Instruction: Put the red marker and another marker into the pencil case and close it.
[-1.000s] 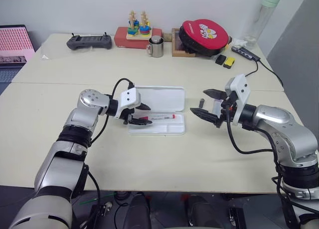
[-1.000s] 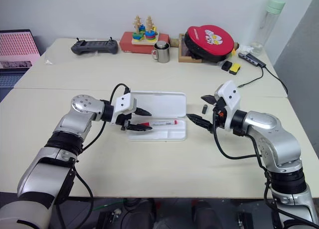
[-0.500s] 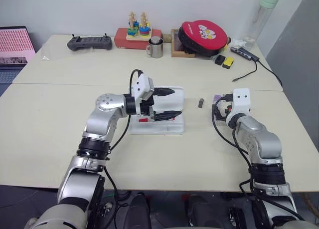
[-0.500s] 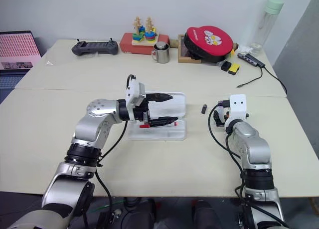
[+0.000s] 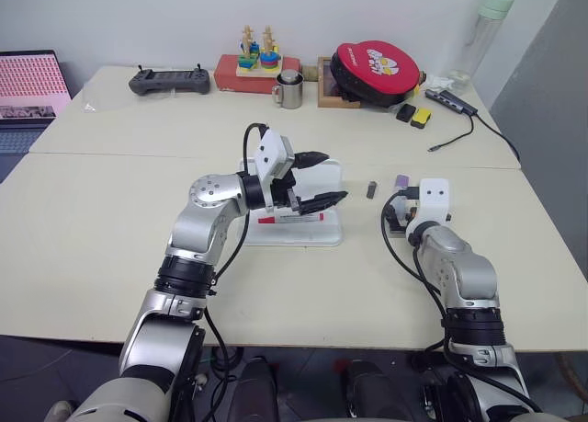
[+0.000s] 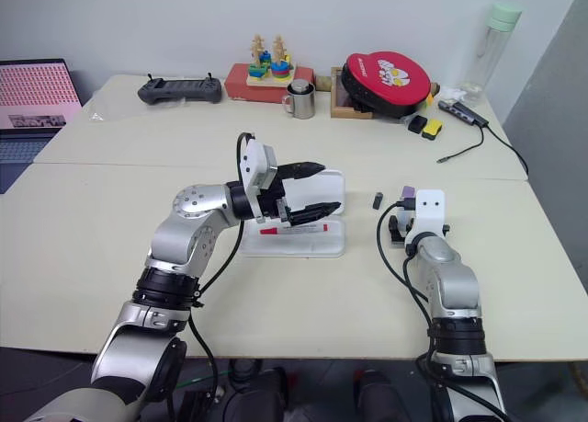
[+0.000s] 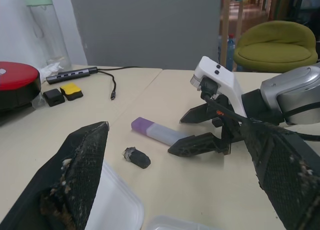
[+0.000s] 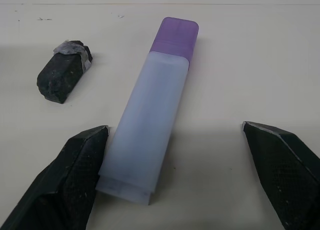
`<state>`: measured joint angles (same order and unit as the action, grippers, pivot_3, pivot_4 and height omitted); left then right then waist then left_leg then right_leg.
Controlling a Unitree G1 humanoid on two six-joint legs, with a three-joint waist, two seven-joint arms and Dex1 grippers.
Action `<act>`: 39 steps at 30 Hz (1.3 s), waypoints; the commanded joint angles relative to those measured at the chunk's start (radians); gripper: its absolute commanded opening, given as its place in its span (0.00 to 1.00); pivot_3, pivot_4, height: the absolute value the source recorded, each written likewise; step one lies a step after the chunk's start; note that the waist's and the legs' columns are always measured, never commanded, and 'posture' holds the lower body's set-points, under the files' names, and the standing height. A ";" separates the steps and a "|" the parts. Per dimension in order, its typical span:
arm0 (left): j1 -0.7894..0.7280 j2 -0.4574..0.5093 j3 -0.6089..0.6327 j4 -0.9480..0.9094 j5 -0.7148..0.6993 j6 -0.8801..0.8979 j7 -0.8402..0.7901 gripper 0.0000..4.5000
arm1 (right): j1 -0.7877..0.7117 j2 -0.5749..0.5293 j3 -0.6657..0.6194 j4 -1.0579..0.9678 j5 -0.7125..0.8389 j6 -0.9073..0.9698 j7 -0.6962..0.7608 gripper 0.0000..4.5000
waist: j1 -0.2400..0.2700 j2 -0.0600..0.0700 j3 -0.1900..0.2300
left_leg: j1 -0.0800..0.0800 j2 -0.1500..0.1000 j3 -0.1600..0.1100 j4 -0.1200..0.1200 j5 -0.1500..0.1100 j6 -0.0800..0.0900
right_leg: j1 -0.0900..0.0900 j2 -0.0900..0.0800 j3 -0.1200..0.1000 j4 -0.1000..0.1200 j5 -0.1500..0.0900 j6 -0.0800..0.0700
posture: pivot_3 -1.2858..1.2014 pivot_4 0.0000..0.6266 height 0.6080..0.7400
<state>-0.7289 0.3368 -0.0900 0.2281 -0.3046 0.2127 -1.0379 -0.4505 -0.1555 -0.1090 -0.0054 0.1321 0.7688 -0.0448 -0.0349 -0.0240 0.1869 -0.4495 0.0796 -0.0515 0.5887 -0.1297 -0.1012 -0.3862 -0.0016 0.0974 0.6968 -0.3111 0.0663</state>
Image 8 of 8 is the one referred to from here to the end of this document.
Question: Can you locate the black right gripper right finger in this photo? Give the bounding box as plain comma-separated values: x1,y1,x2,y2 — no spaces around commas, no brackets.
241,120,320,230

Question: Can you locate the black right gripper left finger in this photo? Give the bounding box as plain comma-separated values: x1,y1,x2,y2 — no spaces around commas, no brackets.
0,125,110,230

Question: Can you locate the purple capped translucent pencil case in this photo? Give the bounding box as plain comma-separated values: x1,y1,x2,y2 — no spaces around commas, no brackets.
95,17,201,206

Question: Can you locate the worn black eraser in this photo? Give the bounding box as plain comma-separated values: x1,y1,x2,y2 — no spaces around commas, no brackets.
36,40,94,105

